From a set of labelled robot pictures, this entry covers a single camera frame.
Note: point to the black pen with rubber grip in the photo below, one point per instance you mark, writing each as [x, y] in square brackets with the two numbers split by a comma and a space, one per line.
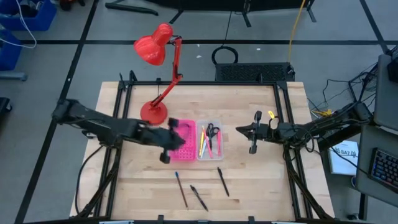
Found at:
[199, 198]

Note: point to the blue storage bin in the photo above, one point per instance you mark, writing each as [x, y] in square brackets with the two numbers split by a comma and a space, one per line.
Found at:
[40, 18]
[9, 49]

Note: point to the black metal table frame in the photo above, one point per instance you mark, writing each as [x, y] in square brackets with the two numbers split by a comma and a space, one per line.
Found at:
[199, 83]

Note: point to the pink perforated plastic lid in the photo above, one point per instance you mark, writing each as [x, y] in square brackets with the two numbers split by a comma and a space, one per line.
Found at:
[189, 149]

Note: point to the black partition screen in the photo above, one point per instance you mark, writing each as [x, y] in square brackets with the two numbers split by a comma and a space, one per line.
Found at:
[217, 3]

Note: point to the pink highlighter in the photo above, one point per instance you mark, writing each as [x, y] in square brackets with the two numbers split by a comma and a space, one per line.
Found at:
[219, 144]

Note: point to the black floor bar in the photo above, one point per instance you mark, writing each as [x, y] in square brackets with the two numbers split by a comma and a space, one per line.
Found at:
[130, 8]

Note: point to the red desk lamp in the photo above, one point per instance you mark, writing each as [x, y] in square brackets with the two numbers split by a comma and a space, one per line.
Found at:
[154, 49]

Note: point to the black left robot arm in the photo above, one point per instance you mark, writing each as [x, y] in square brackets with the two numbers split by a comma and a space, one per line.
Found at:
[93, 119]

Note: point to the backlit black keyboard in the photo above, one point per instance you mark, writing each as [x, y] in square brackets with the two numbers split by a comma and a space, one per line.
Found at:
[385, 169]

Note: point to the grey metal base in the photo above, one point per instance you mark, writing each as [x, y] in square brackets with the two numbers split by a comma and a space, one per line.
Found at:
[12, 76]

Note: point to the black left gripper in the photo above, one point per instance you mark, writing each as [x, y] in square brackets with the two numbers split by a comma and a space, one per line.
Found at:
[158, 137]

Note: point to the grey desk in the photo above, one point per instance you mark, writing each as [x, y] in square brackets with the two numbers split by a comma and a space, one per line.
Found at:
[363, 161]
[385, 102]

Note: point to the clear plastic supply box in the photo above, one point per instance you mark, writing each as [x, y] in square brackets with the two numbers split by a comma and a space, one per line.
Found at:
[214, 158]

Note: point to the pink pencil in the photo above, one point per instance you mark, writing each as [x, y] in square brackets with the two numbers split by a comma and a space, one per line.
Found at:
[207, 144]

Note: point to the slim black pen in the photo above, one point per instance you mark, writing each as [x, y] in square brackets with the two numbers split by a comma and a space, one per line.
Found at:
[223, 182]

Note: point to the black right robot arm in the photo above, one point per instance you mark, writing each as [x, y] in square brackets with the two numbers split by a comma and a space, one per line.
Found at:
[311, 130]

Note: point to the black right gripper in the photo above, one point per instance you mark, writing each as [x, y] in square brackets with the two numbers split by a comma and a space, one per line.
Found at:
[260, 131]

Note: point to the white booklet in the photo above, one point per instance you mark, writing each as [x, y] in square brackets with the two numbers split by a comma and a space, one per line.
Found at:
[342, 158]

